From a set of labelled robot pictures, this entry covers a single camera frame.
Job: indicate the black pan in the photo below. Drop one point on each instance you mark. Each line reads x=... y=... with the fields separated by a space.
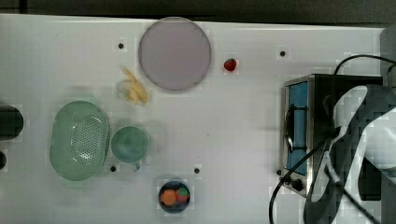
x=11 y=122

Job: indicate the blue bowl with toy fruit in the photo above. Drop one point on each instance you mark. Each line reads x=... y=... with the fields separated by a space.
x=174 y=197

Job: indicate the black toaster oven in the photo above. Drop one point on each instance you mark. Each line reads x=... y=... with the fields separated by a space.
x=307 y=107

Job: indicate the lilac round plate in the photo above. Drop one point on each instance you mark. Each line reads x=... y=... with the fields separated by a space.
x=175 y=54

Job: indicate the small black pot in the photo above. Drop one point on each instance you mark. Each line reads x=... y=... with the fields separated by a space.
x=3 y=160

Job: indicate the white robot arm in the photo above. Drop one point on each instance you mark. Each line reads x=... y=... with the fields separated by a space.
x=364 y=119

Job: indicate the red toy strawberry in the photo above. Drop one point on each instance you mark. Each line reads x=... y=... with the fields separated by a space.
x=230 y=65

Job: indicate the peeled toy banana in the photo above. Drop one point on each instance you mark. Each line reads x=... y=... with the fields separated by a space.
x=134 y=91

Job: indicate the green perforated colander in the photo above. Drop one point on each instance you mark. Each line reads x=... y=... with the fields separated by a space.
x=79 y=140

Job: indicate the green mug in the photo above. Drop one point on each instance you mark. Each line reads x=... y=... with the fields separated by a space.
x=130 y=144

